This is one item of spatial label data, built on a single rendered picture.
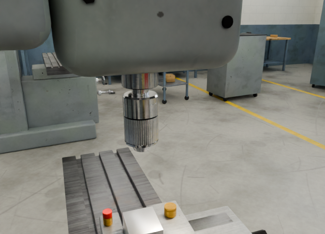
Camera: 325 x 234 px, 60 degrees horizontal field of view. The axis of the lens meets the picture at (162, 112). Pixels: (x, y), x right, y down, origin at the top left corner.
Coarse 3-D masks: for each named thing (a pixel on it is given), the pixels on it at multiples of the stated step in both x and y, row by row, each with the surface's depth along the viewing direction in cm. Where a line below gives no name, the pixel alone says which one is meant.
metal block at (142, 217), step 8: (144, 208) 47; (152, 208) 47; (128, 216) 45; (136, 216) 45; (144, 216) 45; (152, 216) 45; (128, 224) 44; (136, 224) 44; (144, 224) 44; (152, 224) 44; (160, 224) 44; (128, 232) 42; (136, 232) 42; (144, 232) 42; (152, 232) 42; (160, 232) 43
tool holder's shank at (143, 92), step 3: (132, 90) 36; (135, 90) 36; (138, 90) 36; (141, 90) 36; (144, 90) 36; (147, 90) 36; (132, 93) 37; (135, 93) 36; (138, 93) 36; (141, 93) 36; (144, 93) 36; (147, 93) 36
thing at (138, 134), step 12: (132, 108) 35; (144, 108) 35; (156, 108) 37; (132, 120) 36; (144, 120) 36; (156, 120) 37; (132, 132) 37; (144, 132) 36; (156, 132) 38; (132, 144) 37; (144, 144) 37
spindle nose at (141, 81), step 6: (126, 78) 35; (132, 78) 34; (138, 78) 34; (144, 78) 34; (150, 78) 35; (156, 78) 35; (126, 84) 35; (132, 84) 34; (138, 84) 34; (144, 84) 34; (150, 84) 35; (156, 84) 36
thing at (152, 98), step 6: (150, 90) 39; (126, 96) 36; (132, 96) 36; (138, 96) 36; (144, 96) 36; (150, 96) 36; (156, 96) 36; (126, 102) 36; (132, 102) 35; (138, 102) 35; (144, 102) 35; (150, 102) 36; (156, 102) 36
